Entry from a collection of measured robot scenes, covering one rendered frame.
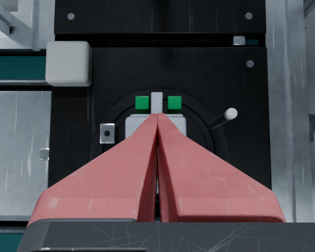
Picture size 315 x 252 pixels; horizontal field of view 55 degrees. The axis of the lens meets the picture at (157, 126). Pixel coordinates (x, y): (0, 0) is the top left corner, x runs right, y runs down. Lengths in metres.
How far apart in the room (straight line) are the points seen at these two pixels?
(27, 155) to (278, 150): 0.30
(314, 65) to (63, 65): 0.35
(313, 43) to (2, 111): 0.45
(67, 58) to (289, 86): 0.25
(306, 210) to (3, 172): 0.36
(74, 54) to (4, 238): 0.22
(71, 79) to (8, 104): 0.13
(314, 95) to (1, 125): 0.43
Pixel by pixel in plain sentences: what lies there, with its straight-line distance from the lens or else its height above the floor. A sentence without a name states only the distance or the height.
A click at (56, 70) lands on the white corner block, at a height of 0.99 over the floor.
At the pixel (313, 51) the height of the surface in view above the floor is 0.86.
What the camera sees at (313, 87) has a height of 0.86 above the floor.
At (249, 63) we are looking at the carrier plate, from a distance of 0.35.
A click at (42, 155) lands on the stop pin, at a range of 0.36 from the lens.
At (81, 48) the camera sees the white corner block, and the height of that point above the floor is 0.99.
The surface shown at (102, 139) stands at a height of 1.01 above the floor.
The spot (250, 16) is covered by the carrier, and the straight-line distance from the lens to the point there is 0.37.
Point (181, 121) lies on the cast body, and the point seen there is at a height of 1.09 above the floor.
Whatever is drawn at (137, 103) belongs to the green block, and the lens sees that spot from 0.26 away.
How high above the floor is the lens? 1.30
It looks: 84 degrees down
